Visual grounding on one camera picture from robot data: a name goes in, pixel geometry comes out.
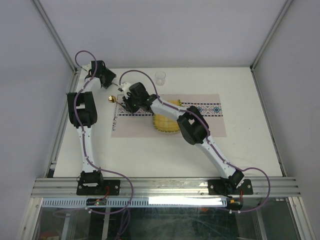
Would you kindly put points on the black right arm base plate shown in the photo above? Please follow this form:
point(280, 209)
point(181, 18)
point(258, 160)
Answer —
point(219, 187)

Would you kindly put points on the aluminium front mounting rail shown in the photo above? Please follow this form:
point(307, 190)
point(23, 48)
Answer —
point(276, 187)

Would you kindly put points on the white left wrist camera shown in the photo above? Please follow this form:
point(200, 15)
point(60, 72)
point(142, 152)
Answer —
point(85, 67)

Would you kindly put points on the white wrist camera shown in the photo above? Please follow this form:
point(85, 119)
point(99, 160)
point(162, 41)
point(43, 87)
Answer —
point(125, 89)
point(85, 67)

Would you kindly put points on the gold spoon green handle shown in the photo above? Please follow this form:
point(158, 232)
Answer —
point(116, 99)

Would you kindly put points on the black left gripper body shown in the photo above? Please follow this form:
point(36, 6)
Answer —
point(108, 77)

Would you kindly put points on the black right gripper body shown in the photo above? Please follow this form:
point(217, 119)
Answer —
point(133, 104)

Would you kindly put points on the right aluminium frame post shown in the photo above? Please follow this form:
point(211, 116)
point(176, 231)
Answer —
point(274, 27)

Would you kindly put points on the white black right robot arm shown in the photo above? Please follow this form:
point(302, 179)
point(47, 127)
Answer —
point(191, 123)

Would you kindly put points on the white slotted cable duct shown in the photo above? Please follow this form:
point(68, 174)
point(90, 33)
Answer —
point(136, 202)

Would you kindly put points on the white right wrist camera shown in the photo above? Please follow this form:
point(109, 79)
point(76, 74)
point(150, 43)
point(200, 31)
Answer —
point(125, 89)

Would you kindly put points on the clear drinking glass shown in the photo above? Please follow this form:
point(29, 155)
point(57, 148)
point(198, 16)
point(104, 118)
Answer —
point(160, 78)

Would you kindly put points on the aluminium frame post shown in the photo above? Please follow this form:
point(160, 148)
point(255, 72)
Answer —
point(274, 27)
point(38, 6)

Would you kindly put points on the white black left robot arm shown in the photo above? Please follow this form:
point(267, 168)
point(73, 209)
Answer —
point(83, 116)

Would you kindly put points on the left aluminium frame post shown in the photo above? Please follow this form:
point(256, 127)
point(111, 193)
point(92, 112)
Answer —
point(38, 6)

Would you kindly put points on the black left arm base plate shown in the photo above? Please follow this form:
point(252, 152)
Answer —
point(107, 187)

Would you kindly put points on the yellow woven pattern plate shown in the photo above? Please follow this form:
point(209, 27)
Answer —
point(166, 125)

